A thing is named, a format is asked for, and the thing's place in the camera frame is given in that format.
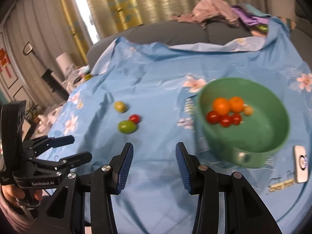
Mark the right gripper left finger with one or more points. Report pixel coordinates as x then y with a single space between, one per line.
65 210

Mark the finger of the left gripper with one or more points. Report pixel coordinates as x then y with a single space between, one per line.
41 144
43 167

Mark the green bowl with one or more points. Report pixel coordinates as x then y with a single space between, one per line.
258 136

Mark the red tomato small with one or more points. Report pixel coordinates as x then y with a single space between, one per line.
226 121

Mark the orange mandarin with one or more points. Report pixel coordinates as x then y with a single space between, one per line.
236 104
221 106

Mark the left hand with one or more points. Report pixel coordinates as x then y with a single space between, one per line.
11 193

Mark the white small device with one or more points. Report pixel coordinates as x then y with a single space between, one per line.
301 164

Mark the green tomato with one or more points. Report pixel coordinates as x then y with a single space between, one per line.
127 127

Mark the yellow-green fruit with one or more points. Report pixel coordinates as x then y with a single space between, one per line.
120 106

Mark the red tomato behind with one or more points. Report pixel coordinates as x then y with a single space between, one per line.
135 118

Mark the red cherry tomato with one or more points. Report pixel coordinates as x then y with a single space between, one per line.
236 119

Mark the blue floral cloth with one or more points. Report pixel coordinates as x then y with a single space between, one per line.
160 84

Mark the grey sofa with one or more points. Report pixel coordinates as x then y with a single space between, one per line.
171 33

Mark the purple clothes pile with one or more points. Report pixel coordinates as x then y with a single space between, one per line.
255 20

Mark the pink clothes pile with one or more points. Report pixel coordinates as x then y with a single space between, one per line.
209 10

